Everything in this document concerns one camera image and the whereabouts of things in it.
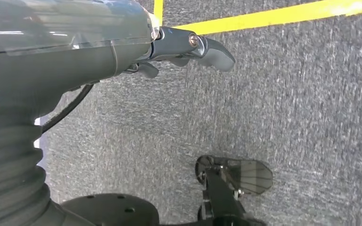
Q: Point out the black round robot leg part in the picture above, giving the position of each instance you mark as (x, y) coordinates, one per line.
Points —
(112, 210)

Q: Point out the yellow floor tape square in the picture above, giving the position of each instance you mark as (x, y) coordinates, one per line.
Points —
(262, 17)

